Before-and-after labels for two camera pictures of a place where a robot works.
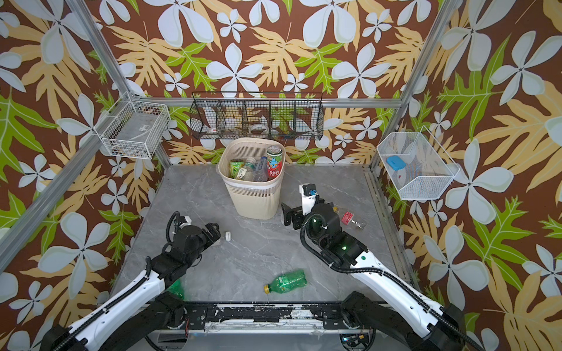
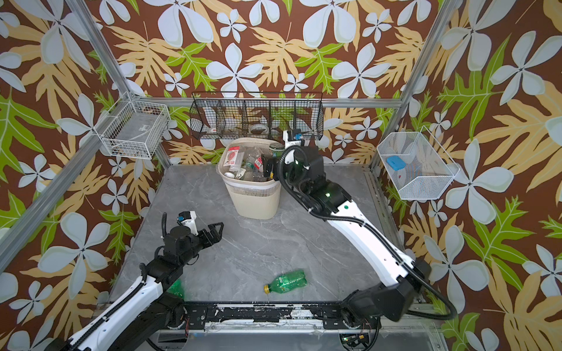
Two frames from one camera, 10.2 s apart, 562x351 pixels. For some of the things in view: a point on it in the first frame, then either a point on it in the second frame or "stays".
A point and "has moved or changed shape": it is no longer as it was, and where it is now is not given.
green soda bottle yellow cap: [287, 282] stays
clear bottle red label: [347, 217] has moved or changed shape
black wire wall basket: [257, 115] stays
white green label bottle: [249, 166] to [240, 173]
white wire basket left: [133, 128] stays
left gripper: [216, 233] stays
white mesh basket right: [428, 170] stays
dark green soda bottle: [177, 289] stays
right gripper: [289, 216] to [287, 166]
